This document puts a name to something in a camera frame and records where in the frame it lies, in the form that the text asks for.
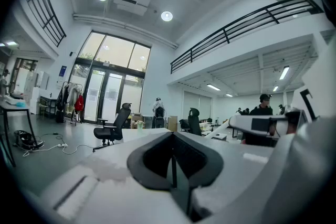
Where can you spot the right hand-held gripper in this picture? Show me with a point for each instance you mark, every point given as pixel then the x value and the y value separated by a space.
pixel 307 170

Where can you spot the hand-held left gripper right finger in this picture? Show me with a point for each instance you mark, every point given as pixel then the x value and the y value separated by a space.
pixel 204 162

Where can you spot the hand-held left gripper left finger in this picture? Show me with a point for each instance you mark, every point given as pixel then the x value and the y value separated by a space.
pixel 147 165

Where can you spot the black high-back office chair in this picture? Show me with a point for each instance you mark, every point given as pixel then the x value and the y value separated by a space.
pixel 194 122

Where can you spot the tube ceiling light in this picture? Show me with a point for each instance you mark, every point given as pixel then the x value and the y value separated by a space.
pixel 213 86
pixel 284 72

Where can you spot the cardboard box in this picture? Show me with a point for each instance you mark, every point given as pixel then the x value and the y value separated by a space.
pixel 136 119

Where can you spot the black mesh office chair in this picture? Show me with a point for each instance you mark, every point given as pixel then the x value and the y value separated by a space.
pixel 113 127

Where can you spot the white power strip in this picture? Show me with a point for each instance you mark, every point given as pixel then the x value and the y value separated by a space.
pixel 62 145

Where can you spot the black mezzanine railing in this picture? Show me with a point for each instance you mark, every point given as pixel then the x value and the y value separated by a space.
pixel 244 31

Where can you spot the red bag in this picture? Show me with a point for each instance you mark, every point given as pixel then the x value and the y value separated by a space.
pixel 79 103

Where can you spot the glass entrance doors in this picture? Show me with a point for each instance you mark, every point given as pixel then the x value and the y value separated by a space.
pixel 113 78

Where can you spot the clothes rack with garments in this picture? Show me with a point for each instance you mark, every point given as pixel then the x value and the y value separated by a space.
pixel 70 101

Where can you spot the white cabinet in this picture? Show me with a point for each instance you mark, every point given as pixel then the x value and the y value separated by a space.
pixel 35 86

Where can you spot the desk with black legs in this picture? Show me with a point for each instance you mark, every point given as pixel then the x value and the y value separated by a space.
pixel 14 108

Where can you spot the white ceiling air conditioner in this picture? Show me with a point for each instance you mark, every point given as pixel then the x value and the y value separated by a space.
pixel 132 1

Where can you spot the black balcony railing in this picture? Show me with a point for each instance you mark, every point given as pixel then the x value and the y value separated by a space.
pixel 44 8

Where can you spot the blue wall poster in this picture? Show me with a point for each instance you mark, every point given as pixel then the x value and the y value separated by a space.
pixel 63 70

